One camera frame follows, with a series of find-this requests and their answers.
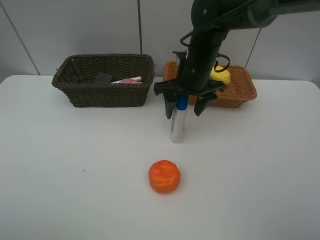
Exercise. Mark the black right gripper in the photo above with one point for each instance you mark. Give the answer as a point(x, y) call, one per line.
point(205, 97)

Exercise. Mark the white tube blue cap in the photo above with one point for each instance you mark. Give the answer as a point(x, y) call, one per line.
point(178, 118)

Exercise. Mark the yellow lemon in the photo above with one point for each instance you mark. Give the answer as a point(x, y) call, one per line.
point(223, 76)

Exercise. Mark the pink lotion bottle white cap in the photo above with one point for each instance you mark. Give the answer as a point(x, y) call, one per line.
point(127, 81)

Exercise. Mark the white marker pink cap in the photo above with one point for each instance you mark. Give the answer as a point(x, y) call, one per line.
point(136, 79)

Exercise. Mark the black felt board eraser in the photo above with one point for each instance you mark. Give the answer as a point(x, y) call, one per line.
point(103, 78)

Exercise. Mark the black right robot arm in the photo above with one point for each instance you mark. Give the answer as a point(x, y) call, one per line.
point(212, 20)

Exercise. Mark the orange wicker basket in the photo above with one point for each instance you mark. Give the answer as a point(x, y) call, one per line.
point(239, 91)

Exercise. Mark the orange tangerine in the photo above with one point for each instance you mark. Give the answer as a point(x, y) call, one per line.
point(164, 176)

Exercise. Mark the dark brown wicker basket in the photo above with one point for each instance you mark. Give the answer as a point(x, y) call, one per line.
point(132, 76)

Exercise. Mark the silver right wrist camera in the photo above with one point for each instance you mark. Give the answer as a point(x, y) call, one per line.
point(180, 56)

